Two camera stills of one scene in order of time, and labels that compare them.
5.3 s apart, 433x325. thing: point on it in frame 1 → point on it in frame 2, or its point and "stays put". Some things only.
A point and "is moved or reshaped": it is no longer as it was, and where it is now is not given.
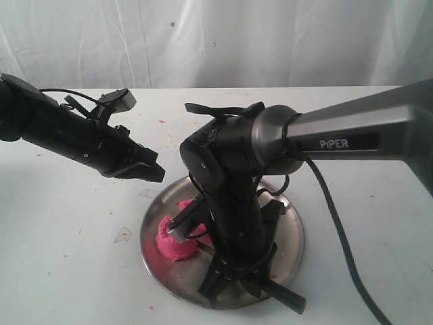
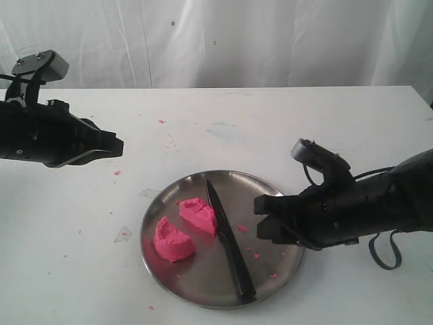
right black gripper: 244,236 → 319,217
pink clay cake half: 171,249 stays put
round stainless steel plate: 180,279 stays put
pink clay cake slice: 207,239 is moved or reshaped
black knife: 283,296 is moved or reshaped
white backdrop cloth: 81,44 stays put
